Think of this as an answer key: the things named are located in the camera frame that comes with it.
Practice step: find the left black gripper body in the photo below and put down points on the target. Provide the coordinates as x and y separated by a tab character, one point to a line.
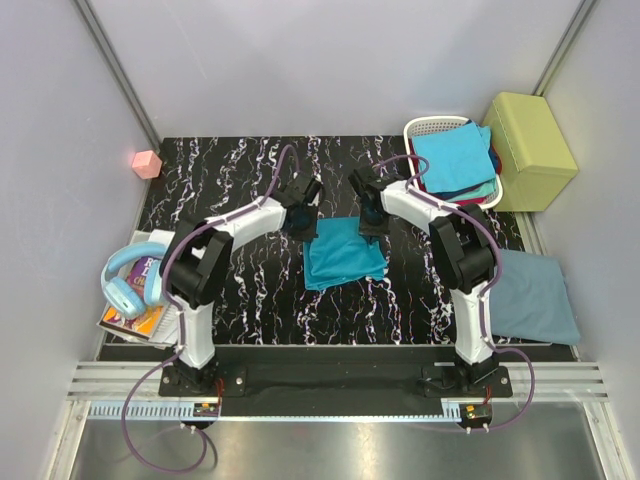
304	229

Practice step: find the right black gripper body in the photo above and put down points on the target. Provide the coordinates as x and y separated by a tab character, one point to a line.
374	224

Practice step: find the teal t shirt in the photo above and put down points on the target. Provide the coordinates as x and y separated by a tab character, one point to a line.
340	255

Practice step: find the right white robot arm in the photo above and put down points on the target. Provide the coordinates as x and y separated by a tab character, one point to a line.
465	256

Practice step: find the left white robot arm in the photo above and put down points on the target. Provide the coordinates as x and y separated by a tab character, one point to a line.
196	265

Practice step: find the stack of papers and books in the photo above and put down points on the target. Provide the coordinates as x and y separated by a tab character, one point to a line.
158	325

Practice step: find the red shirt in basket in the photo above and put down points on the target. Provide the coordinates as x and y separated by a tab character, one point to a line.
481	193

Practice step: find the white perforated laundry basket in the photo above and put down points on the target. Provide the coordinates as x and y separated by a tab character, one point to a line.
435	124

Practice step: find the light blue shirt in basket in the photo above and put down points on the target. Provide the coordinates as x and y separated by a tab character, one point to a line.
458	158

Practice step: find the pink cube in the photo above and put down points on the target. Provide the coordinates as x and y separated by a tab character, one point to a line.
146	165

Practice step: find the light blue headphones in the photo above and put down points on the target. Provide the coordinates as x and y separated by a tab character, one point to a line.
119	293

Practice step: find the green storage box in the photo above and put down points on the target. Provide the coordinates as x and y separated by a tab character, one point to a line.
537	163

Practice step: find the folded grey-blue t shirt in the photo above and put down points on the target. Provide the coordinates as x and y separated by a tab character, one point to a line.
530	301

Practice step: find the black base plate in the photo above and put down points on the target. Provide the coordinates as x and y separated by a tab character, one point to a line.
422	355

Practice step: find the aluminium rail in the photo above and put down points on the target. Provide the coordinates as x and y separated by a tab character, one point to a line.
550	381

